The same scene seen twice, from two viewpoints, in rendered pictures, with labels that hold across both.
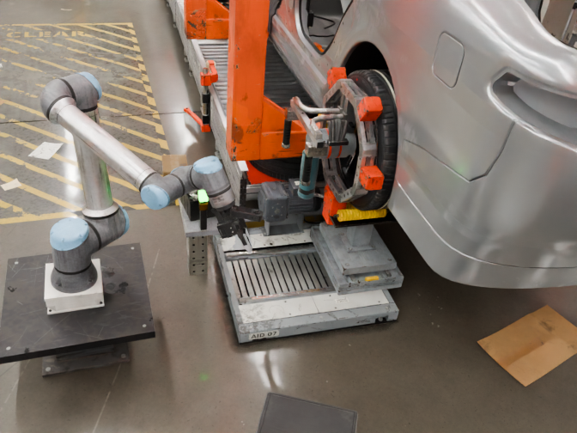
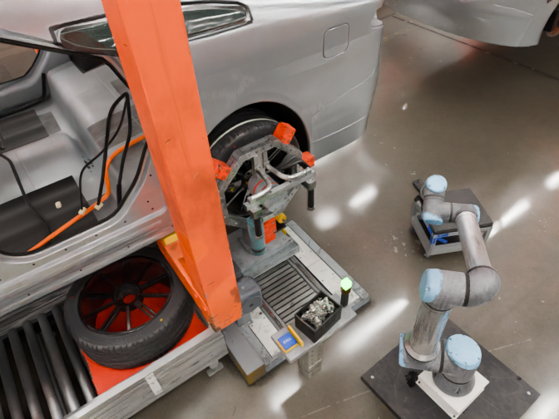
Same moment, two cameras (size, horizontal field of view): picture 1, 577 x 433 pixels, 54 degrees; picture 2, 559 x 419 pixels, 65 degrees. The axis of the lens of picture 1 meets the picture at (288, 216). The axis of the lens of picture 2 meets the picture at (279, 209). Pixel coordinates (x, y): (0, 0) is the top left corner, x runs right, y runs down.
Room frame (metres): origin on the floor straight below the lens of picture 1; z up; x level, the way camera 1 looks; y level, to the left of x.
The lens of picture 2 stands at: (2.69, 1.55, 2.46)
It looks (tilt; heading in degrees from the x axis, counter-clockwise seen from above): 45 degrees down; 257
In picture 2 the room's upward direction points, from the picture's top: 4 degrees counter-clockwise
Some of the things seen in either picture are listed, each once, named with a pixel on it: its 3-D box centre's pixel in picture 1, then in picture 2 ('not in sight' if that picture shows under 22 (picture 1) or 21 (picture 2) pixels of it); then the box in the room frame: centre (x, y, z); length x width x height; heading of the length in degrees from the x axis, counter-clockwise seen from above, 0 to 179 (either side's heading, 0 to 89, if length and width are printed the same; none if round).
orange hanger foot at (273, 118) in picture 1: (303, 123); (185, 250); (2.84, -0.03, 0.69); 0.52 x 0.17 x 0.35; 109
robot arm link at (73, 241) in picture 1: (72, 243); (458, 357); (1.76, 0.88, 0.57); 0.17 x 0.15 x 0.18; 151
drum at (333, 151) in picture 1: (330, 143); (267, 191); (2.34, -0.16, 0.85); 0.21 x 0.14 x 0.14; 109
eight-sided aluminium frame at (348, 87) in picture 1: (344, 142); (259, 184); (2.37, -0.23, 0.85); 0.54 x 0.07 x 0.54; 19
